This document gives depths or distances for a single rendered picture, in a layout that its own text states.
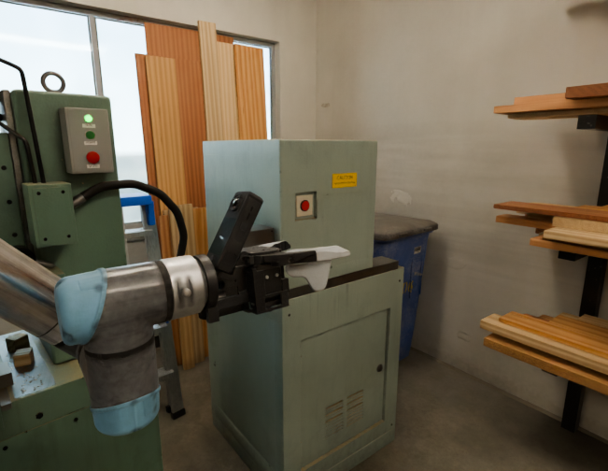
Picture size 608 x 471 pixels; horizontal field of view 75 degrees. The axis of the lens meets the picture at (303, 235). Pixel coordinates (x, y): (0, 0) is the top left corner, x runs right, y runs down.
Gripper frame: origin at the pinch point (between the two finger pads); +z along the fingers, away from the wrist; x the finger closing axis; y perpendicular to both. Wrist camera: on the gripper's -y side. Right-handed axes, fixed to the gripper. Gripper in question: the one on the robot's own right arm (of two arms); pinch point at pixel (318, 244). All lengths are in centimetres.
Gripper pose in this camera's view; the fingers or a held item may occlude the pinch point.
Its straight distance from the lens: 62.3
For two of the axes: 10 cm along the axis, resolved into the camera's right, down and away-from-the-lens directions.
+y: 0.8, 9.9, 1.1
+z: 8.0, -1.3, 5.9
